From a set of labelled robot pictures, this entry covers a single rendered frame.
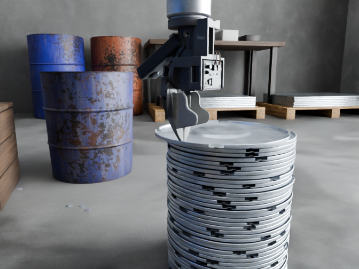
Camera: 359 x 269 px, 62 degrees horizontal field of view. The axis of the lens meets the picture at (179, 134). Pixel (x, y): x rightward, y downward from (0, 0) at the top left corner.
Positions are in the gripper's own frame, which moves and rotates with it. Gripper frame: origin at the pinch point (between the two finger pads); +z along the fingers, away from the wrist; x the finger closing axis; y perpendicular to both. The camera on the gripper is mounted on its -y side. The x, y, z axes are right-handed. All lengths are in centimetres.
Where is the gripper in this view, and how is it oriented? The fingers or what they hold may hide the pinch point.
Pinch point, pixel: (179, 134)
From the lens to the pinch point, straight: 56.3
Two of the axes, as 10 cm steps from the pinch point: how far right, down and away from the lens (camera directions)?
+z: 0.0, 9.8, 1.9
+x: 6.3, -1.5, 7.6
